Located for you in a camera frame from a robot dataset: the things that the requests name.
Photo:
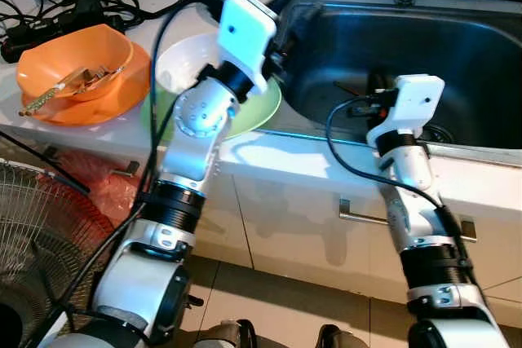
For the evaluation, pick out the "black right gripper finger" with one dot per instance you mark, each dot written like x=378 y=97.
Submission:
x=379 y=81

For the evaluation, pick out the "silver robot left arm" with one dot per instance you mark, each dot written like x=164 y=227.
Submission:
x=196 y=112

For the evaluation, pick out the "round sink drain strainer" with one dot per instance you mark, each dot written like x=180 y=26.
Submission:
x=440 y=134

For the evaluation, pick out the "light green plate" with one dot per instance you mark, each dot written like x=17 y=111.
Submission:
x=253 y=112

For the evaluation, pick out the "stainless steel sink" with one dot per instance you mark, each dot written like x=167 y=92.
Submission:
x=473 y=63

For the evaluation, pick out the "white bowl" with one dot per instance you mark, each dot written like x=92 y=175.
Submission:
x=183 y=63

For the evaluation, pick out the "white sink cabinet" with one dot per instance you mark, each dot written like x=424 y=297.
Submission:
x=285 y=234

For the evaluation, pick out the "brass coloured fork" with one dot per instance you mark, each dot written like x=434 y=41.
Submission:
x=81 y=79

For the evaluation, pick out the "orange plastic bowl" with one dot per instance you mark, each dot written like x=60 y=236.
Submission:
x=65 y=50

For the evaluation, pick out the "red plastic bag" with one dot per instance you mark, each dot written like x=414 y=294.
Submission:
x=114 y=193

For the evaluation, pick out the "robot right leg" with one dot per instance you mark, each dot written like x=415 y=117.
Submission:
x=338 y=340

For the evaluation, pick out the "robot leg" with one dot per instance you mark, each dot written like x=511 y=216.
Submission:
x=338 y=340
x=224 y=337

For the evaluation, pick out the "robot left leg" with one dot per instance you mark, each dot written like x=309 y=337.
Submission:
x=224 y=337

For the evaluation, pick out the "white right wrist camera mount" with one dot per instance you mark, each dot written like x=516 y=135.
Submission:
x=416 y=99

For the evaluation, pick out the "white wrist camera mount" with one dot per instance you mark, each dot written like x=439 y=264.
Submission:
x=245 y=34
x=416 y=99

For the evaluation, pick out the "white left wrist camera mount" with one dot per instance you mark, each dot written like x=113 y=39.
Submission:
x=245 y=34

